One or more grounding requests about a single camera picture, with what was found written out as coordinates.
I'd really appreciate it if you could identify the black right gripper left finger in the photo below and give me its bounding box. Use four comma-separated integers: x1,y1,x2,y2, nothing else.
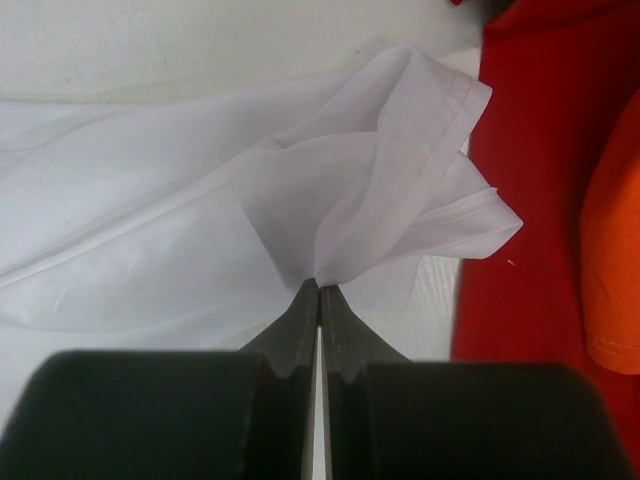
238,279,319,378

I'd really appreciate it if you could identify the orange t shirt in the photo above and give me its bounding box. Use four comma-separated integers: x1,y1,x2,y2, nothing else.
580,93,639,375

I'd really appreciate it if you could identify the white t shirt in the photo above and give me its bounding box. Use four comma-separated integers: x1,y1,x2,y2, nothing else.
0,42,525,480

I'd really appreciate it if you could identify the red t shirt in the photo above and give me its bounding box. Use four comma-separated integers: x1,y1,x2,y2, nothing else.
452,1,639,463

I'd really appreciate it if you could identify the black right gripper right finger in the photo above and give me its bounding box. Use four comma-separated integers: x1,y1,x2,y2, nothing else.
320,286,410,383

